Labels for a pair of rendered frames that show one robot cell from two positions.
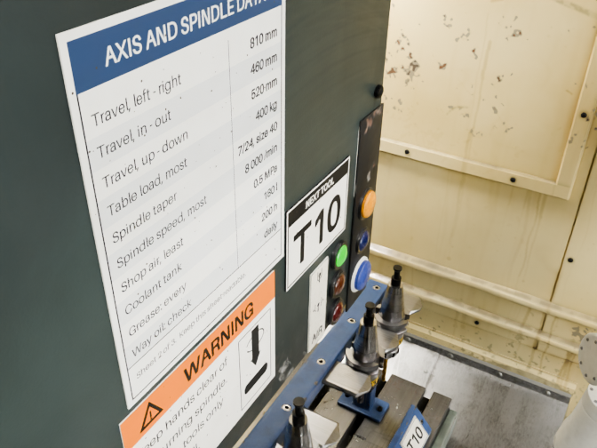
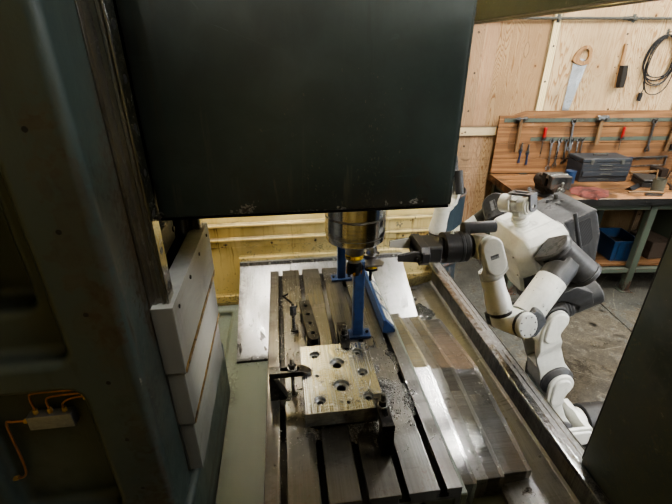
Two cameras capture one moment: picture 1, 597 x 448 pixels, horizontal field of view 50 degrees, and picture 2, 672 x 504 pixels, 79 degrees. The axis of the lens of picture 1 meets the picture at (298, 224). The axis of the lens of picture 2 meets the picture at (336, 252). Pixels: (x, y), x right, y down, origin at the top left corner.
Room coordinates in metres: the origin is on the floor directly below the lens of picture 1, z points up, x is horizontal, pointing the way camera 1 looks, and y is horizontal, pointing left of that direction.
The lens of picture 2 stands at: (-0.43, 0.90, 1.89)
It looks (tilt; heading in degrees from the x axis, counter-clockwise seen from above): 26 degrees down; 323
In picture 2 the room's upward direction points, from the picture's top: straight up
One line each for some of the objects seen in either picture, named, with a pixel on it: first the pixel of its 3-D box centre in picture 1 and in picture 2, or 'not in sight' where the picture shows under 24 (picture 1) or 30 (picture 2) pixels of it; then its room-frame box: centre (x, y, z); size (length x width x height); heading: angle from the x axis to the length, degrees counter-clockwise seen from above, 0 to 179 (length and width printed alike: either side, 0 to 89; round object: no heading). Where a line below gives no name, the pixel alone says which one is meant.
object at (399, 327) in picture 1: (391, 319); not in sight; (0.85, -0.17, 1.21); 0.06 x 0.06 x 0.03
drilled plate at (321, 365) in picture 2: not in sight; (339, 379); (0.34, 0.31, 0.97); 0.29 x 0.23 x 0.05; 151
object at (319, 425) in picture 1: (316, 429); not in sight; (0.61, -0.03, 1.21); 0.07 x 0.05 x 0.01; 61
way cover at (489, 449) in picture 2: not in sight; (440, 379); (0.31, -0.18, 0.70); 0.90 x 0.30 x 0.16; 151
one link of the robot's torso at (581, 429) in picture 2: not in sight; (560, 422); (0.04, -0.80, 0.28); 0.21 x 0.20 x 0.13; 61
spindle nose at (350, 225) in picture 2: not in sight; (355, 216); (0.33, 0.27, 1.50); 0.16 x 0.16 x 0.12
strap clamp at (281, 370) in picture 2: not in sight; (290, 377); (0.43, 0.44, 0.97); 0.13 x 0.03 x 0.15; 61
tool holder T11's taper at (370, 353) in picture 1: (366, 337); not in sight; (0.76, -0.11, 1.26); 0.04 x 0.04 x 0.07
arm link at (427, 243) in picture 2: not in sight; (435, 247); (0.22, 0.06, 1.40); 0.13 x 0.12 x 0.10; 151
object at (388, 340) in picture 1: (378, 338); not in sight; (0.80, -0.14, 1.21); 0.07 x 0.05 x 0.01; 61
